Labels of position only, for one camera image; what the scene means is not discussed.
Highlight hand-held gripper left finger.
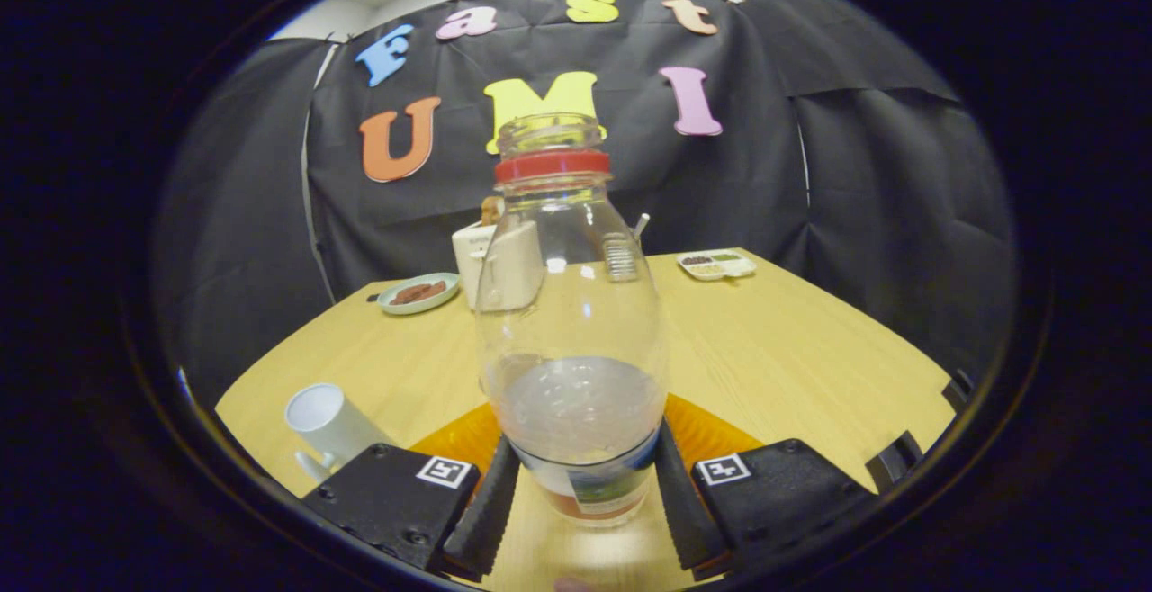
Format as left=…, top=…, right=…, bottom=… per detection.
left=301, top=403, right=521, bottom=579

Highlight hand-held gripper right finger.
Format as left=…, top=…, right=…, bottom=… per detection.
left=655, top=392, right=878, bottom=575

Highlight white cup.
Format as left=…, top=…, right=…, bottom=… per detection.
left=284, top=382, right=397, bottom=485

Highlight clear plastic juice bottle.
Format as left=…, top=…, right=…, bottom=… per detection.
left=474, top=112, right=670, bottom=528

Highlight wooden table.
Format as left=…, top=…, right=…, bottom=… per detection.
left=216, top=247, right=957, bottom=592

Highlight brown meat pieces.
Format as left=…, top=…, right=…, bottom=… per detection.
left=390, top=281, right=448, bottom=305

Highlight pale green plate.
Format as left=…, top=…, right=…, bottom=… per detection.
left=377, top=272, right=461, bottom=316

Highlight white divided dish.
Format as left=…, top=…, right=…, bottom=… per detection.
left=677, top=250, right=757, bottom=282

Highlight white toaster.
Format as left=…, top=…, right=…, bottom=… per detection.
left=452, top=214, right=545, bottom=312

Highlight small metal container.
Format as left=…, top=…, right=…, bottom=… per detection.
left=601, top=212, right=651, bottom=283

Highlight black backdrop cloth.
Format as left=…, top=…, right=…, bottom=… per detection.
left=153, top=0, right=1018, bottom=413

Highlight black bracket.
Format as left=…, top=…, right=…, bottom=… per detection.
left=941, top=369, right=977, bottom=413
left=866, top=430, right=925, bottom=489

